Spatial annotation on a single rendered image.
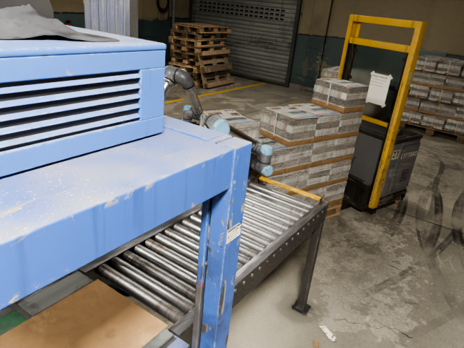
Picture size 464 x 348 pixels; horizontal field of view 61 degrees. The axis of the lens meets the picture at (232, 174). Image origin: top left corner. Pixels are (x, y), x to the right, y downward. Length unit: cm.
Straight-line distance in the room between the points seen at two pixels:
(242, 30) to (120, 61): 1027
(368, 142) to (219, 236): 340
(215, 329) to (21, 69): 80
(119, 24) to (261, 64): 850
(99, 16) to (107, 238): 193
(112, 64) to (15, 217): 35
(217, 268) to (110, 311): 61
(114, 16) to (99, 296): 152
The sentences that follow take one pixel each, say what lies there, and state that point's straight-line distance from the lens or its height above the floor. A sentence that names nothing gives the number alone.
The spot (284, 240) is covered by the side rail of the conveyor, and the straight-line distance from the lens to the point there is 199.
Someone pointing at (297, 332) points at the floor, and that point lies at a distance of 269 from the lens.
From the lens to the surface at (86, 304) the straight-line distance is 159.
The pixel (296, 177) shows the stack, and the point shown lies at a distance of 338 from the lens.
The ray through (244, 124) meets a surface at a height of 107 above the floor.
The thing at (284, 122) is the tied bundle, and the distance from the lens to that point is 319.
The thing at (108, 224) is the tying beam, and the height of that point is 151.
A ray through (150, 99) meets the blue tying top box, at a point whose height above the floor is 164.
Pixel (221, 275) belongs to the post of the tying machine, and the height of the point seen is 121.
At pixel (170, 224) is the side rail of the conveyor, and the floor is 80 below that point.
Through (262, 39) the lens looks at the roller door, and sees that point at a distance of 1076.
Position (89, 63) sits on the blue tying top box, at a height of 172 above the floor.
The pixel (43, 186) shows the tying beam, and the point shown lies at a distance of 70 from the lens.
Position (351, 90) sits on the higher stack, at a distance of 358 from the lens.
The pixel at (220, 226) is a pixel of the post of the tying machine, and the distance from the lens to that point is 97.
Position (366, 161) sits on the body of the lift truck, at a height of 47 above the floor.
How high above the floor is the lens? 184
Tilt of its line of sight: 23 degrees down
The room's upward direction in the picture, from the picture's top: 6 degrees clockwise
